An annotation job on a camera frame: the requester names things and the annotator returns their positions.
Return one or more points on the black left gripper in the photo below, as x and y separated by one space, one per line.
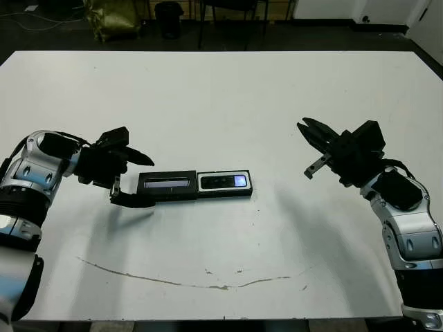
100 166

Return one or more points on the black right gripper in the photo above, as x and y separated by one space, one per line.
346 162

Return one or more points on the black box lid with picture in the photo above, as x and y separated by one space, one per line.
173 193

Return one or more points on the black bar-shaped camera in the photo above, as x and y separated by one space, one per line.
218 181

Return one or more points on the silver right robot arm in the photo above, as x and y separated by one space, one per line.
412 235

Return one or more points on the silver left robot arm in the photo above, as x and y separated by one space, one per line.
31 173

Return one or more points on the black box base white liner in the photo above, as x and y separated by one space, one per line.
225 194

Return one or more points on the black door knob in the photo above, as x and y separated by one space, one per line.
365 19

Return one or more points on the black chair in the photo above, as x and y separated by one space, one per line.
230 5

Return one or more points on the black waste bin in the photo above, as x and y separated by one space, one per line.
169 20

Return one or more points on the crumpled plastic bag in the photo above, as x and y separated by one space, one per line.
112 19

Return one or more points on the white paper sheet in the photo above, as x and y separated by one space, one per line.
30 8

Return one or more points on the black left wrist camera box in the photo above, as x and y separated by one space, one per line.
114 136

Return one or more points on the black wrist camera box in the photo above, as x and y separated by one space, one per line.
370 136
114 136

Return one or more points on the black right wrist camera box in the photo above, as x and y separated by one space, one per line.
370 136

